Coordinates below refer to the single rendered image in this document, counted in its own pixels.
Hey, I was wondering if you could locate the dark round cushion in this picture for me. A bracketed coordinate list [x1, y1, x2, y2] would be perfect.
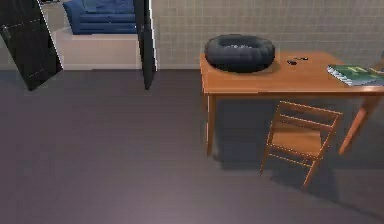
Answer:
[204, 33, 277, 74]

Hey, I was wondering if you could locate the black room door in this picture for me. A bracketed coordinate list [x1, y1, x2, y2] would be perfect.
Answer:
[133, 0, 158, 91]
[0, 0, 64, 92]

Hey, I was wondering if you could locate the orange wooden table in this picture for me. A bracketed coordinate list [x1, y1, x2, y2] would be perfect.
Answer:
[199, 50, 384, 157]

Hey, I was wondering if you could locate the wooden chair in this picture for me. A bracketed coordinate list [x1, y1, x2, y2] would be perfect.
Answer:
[259, 100, 344, 190]

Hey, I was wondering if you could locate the small black object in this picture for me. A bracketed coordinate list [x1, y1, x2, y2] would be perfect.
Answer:
[286, 56, 309, 66]

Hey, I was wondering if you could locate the blue sofa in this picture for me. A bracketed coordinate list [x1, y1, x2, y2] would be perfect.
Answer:
[62, 0, 138, 36]

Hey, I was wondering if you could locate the green book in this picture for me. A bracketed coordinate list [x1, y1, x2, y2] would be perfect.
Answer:
[326, 64, 384, 87]

